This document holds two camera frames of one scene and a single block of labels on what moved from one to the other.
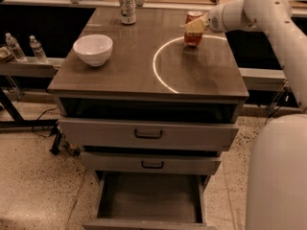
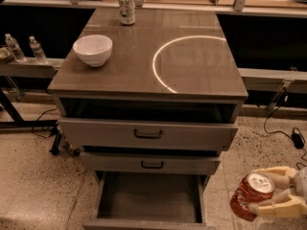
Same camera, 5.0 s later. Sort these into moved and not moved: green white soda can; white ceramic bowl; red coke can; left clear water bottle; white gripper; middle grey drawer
Moved: white gripper; red coke can
Not moved: left clear water bottle; middle grey drawer; white ceramic bowl; green white soda can
